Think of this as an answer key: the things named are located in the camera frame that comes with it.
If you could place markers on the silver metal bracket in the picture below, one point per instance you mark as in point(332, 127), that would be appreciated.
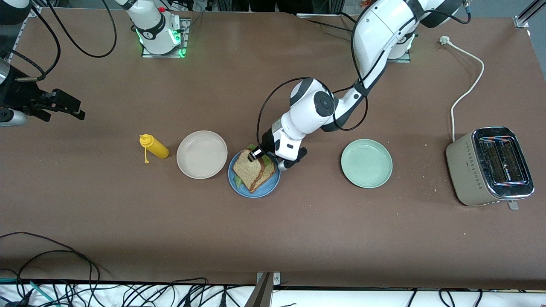
point(275, 278)

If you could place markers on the green round plate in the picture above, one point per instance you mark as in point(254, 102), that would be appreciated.
point(366, 163)

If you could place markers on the yellow mustard squeeze bottle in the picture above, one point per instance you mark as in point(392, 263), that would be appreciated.
point(157, 148)

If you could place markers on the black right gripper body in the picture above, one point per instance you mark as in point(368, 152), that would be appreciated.
point(21, 96)

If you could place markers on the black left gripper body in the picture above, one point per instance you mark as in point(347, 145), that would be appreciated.
point(266, 142)

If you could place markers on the grey metal bar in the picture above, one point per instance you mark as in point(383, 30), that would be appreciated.
point(261, 294)

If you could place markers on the brown bread slice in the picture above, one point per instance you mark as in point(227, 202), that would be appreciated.
point(247, 170)
point(268, 175)

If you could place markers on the aluminium frame profile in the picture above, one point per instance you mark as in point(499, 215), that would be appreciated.
point(34, 8)
point(527, 15)

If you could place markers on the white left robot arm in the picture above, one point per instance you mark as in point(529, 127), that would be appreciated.
point(375, 30)

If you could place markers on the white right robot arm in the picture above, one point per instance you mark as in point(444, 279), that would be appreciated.
point(155, 32)

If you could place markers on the blue round plate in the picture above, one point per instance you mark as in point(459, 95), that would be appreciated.
point(264, 191)

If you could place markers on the green lettuce leaf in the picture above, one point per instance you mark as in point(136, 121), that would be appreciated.
point(268, 161)

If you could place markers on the beige round plate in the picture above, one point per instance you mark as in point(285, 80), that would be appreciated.
point(201, 154)

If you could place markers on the beige metal toaster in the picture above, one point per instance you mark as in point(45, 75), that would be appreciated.
point(467, 170)

